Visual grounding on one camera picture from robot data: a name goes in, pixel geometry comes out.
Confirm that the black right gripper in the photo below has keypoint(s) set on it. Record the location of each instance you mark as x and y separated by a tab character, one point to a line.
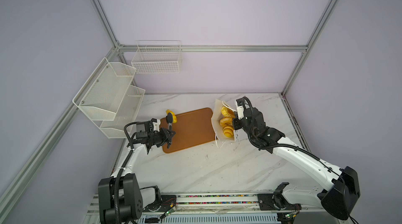
235	123

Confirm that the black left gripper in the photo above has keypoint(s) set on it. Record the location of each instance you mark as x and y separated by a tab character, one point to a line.
165	136

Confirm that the yellow fake bread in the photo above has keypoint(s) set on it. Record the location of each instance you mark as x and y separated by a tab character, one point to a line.
175	118
226	112
226	121

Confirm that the cartoon animal paper bag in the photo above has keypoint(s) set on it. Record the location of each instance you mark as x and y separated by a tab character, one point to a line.
225	135

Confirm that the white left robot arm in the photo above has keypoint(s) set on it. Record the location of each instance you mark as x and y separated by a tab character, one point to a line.
120	199

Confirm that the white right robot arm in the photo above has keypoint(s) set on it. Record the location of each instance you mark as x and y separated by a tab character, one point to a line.
340	186

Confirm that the brown plastic tray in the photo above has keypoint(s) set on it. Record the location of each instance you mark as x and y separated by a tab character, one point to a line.
192	128

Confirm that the white mesh lower shelf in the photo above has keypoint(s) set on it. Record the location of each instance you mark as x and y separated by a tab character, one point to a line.
127	113

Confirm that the white mesh shelf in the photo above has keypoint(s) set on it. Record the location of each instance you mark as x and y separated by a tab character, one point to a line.
100	98
127	113

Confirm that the white mesh upper shelf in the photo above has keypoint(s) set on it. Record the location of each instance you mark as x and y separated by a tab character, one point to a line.
100	98

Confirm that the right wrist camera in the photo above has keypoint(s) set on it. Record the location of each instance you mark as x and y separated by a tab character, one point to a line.
240	107

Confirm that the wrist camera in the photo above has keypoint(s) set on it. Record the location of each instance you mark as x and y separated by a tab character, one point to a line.
240	107
146	128

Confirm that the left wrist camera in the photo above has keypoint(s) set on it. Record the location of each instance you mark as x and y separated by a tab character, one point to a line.
146	128

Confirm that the white wire basket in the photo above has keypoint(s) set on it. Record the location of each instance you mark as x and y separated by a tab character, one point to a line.
158	57

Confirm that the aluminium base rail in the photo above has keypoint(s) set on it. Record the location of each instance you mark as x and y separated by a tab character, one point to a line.
229	207

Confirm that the aluminium frame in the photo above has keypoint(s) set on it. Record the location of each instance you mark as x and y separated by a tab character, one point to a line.
23	179

